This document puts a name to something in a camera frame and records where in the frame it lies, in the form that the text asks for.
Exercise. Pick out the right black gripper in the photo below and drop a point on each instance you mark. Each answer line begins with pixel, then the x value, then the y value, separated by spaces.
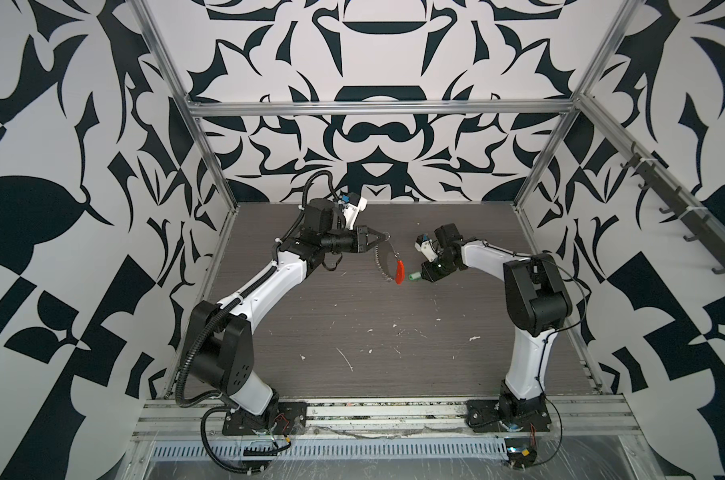
pixel 430 275

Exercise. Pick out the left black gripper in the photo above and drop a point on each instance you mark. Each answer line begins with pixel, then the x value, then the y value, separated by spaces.
pixel 360 239

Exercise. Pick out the silver keyring with red tag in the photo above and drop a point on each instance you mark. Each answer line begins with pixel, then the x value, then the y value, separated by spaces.
pixel 391 265

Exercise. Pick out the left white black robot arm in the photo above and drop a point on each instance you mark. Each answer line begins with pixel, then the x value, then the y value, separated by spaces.
pixel 218 355

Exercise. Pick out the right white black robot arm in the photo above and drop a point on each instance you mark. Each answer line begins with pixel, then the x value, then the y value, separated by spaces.
pixel 536 298

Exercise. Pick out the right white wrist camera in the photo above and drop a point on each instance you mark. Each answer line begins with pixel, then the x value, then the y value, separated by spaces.
pixel 427 247

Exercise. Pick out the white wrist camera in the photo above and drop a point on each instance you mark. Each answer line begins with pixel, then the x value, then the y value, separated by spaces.
pixel 352 205
pixel 427 247

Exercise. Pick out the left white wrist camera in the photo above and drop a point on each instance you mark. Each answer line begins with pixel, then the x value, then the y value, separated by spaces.
pixel 352 205

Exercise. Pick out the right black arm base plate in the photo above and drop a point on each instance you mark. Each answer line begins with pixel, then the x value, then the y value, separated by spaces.
pixel 507 414

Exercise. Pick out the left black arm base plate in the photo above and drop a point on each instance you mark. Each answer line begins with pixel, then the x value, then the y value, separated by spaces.
pixel 279 418

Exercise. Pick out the white slotted cable duct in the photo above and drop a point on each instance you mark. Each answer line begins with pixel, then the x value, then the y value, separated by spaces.
pixel 493 449

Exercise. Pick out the black wall hook rail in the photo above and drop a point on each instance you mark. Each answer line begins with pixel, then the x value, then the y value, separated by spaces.
pixel 679 204

